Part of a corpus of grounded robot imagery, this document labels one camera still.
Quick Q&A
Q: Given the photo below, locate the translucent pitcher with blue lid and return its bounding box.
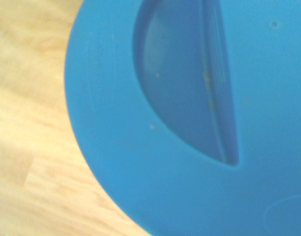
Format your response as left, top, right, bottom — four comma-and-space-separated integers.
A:
64, 0, 301, 236

